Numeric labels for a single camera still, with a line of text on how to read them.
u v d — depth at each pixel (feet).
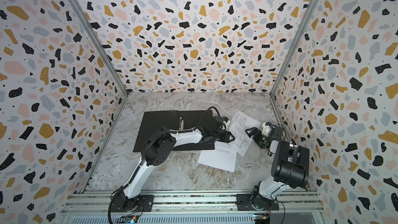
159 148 1.86
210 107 2.72
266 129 2.89
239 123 3.38
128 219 2.30
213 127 2.57
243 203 2.40
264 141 2.75
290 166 1.52
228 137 2.83
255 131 2.82
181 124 3.37
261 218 2.35
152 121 3.49
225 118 2.95
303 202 2.50
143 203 2.40
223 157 3.01
